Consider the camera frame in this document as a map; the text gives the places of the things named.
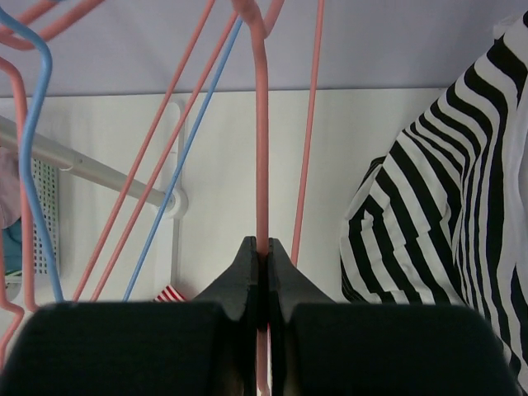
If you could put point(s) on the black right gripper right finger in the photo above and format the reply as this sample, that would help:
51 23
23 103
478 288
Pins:
292 297

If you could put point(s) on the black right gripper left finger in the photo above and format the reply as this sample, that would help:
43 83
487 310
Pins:
234 295

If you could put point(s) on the red striped tank top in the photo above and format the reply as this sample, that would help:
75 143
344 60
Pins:
169 294

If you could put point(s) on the black white striped tank top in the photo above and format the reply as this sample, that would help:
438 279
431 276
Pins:
442 216

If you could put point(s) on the blue tank top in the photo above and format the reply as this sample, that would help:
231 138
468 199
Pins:
12 248

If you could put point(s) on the pink lilac tank top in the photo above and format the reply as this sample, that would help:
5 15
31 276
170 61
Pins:
9 188

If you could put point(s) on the blue hanger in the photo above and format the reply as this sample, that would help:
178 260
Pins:
221 60

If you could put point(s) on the silver white clothes rack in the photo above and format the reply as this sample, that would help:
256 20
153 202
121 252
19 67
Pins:
80 165

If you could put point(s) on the white plastic laundry basket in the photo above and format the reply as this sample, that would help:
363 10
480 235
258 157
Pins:
46 182

